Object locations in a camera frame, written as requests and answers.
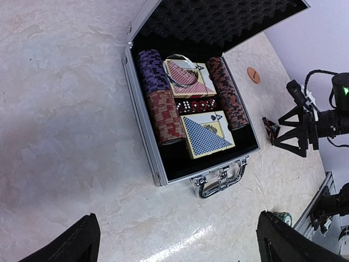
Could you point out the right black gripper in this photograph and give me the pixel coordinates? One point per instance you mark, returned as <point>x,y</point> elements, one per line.
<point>319,125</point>

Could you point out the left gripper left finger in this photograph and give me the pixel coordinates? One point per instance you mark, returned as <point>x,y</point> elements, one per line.
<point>80,242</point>

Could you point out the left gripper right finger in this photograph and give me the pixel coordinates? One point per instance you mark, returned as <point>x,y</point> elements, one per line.
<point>278,241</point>

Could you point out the black triangular button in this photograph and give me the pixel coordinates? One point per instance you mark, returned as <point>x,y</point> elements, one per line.
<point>272,129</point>

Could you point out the orange round button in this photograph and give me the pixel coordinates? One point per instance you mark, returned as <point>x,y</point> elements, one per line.
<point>253,75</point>

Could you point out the blue playing card deck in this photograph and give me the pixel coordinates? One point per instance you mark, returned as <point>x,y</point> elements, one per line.
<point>207,133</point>

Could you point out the red playing card deck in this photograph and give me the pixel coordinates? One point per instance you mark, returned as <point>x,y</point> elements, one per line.
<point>203,88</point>

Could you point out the aluminium poker case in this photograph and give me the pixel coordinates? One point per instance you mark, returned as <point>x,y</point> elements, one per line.
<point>199,30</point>

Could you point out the clear round button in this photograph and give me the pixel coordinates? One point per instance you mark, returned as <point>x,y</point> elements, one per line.
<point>180,70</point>

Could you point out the green poker chip stack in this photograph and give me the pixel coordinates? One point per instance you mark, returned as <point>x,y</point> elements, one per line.
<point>285,217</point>

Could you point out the right poker chip row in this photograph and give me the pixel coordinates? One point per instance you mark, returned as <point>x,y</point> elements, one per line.
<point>228,94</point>

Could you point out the poker chip row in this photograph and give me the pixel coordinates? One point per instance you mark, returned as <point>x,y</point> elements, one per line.
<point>228,94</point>
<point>159,97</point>

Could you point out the red dice row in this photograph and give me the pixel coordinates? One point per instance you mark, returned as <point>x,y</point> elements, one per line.
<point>196,106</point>

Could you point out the left poker chip row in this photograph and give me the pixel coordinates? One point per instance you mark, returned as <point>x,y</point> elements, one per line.
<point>159,97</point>

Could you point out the front aluminium rail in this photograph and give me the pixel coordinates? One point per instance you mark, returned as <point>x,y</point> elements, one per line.
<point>303,225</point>

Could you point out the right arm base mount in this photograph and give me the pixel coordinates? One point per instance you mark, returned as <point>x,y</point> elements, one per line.
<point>328,205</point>

